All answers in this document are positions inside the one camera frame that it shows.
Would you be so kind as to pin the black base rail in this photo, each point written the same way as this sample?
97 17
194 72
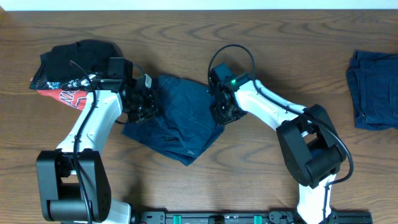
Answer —
273 217

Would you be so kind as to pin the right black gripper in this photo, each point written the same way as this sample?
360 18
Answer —
221 120

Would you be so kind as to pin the dark blue shorts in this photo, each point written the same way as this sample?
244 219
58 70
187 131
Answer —
185 128

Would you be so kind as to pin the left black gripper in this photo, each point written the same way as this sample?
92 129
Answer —
153 105

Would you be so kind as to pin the red printed shirt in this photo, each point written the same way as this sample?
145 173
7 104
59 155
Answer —
65 92

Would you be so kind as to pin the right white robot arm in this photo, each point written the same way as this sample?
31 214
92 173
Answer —
307 138

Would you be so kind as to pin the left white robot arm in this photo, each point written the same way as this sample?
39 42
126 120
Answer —
73 184

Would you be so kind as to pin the folded black garment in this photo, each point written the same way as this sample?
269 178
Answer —
65 66

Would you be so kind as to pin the folded navy garment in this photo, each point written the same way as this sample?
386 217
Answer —
372 82

